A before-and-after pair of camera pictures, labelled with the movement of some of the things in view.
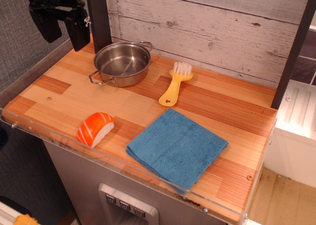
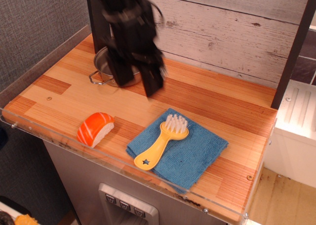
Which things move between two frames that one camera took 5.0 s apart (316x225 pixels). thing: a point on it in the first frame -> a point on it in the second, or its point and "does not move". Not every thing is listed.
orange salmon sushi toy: x=94 y=127 does not move
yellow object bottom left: x=25 y=219 does not move
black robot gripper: x=49 y=5 -> x=130 y=23
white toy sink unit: x=291 y=151 does not move
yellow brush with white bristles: x=182 y=71 -> x=175 y=127
